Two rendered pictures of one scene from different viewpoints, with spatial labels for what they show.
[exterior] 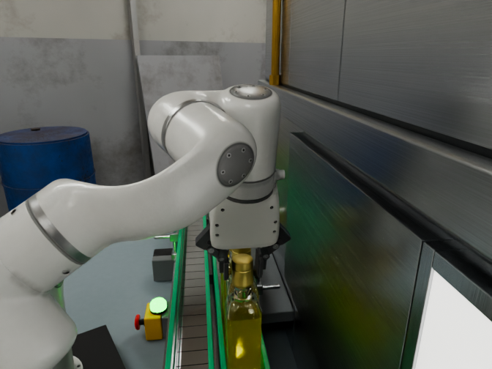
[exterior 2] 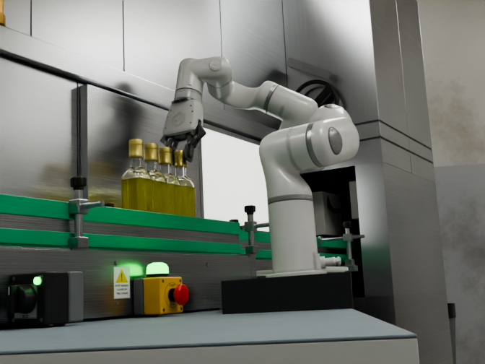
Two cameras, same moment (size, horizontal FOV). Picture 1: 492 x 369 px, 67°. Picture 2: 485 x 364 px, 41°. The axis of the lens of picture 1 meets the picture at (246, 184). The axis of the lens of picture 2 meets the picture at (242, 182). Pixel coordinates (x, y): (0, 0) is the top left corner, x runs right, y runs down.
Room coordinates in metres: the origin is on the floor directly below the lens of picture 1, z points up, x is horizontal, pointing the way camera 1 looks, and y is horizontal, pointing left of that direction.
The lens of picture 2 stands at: (1.71, 1.17, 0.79)
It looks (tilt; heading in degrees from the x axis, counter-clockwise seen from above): 10 degrees up; 219
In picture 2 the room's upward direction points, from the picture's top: 3 degrees counter-clockwise
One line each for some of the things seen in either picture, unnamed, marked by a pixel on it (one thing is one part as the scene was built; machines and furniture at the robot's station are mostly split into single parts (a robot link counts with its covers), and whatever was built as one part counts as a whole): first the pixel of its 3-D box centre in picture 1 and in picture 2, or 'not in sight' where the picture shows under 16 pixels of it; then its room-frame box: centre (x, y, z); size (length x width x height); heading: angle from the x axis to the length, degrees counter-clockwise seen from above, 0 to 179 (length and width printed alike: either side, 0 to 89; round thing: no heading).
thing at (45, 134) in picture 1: (53, 193); not in sight; (2.64, 1.47, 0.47); 0.65 x 0.63 x 0.95; 36
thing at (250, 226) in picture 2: not in sight; (242, 230); (0.40, 0.12, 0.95); 0.17 x 0.03 x 0.12; 97
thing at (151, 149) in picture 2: not in sight; (151, 152); (0.63, 0.02, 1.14); 0.04 x 0.04 x 0.04
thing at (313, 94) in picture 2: not in sight; (315, 107); (-0.39, -0.13, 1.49); 0.21 x 0.05 x 0.21; 97
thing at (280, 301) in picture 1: (250, 236); not in sight; (1.21, -0.02, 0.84); 0.95 x 0.09 x 0.11; 7
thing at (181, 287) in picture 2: (141, 321); (177, 295); (0.82, 0.28, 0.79); 0.04 x 0.03 x 0.04; 7
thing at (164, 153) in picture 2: (241, 252); (165, 156); (0.57, 0.01, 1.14); 0.04 x 0.04 x 0.04
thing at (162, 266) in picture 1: (165, 264); (47, 299); (1.10, 0.27, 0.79); 0.08 x 0.08 x 0.08; 7
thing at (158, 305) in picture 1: (158, 304); (157, 269); (0.82, 0.23, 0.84); 0.04 x 0.04 x 0.03
